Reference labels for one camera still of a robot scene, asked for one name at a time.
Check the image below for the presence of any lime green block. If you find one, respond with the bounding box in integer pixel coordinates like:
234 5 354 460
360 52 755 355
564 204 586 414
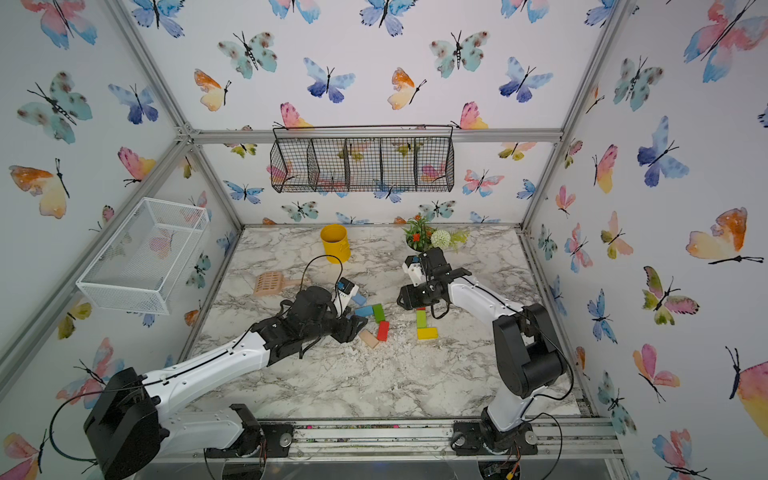
416 309 428 330

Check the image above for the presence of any natural wood block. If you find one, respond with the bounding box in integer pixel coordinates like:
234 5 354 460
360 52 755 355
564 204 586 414
358 329 379 349

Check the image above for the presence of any yellow block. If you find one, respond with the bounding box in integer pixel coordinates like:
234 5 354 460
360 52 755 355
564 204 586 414
417 327 439 341

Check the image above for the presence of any red block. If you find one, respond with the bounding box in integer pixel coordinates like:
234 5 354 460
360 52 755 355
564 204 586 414
377 321 390 342

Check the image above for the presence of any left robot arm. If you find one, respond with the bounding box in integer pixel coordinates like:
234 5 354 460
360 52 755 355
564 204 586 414
84 279 367 479

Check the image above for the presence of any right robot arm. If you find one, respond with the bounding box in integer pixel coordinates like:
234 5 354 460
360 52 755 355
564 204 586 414
397 248 574 455

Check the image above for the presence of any potted flower plant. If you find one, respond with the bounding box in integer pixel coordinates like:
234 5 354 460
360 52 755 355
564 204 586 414
404 215 470 253

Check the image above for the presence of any light blue block middle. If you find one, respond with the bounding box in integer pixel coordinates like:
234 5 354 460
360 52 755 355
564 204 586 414
355 306 374 317

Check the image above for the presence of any pink plastic scoop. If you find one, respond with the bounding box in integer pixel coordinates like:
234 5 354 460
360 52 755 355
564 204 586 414
253 271 300 297

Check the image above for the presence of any dark green block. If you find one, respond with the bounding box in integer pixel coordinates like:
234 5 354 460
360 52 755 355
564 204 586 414
372 304 386 323

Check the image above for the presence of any yellow cup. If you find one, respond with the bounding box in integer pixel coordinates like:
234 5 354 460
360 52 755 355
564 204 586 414
320 224 351 264

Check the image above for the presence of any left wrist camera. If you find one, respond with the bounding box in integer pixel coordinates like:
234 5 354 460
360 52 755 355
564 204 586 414
333 277 359 316

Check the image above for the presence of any black wire wall basket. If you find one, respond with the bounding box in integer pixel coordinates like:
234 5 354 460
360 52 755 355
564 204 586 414
268 124 455 194

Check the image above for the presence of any white mesh wall basket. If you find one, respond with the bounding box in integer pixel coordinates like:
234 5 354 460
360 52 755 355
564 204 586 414
76 197 210 315

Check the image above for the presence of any aluminium front rail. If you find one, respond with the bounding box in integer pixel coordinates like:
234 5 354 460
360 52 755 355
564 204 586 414
153 412 624 463

